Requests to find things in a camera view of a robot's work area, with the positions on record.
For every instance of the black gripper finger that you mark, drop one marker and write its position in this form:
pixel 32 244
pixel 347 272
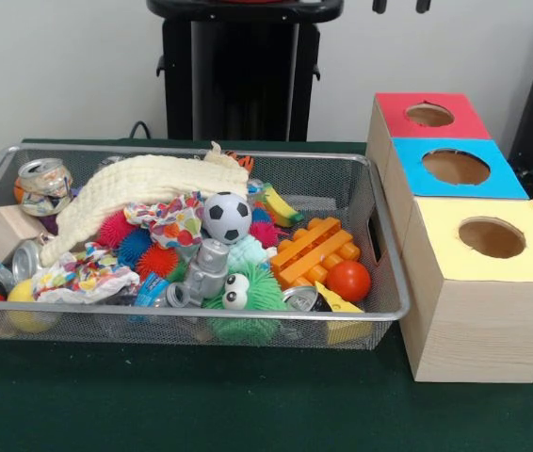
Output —
pixel 379 6
pixel 423 6

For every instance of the wooden box with three holes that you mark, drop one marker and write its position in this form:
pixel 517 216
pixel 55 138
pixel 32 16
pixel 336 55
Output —
pixel 478 311

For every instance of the orange plastic building block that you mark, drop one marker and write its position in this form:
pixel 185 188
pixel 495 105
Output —
pixel 312 250

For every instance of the black and white soccer ball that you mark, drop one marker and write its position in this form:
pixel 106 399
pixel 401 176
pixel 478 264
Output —
pixel 227 217

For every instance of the red ball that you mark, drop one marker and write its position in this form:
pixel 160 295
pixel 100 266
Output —
pixel 348 282

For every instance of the cream waffle cloth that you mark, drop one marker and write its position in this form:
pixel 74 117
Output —
pixel 144 179

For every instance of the yellow cheese wedge toy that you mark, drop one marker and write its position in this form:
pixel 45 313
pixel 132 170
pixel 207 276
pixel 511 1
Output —
pixel 337 303

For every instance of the green fuzzy toy with eyes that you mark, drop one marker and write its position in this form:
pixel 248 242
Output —
pixel 262 294

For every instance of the grey robot toy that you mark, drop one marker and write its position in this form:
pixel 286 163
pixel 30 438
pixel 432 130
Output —
pixel 210 268

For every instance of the crushed silver can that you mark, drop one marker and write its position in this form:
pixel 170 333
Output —
pixel 44 185

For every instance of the plain wooden block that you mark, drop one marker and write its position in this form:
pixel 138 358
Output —
pixel 8 231

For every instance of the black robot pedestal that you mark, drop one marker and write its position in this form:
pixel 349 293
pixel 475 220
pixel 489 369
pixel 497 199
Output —
pixel 243 75

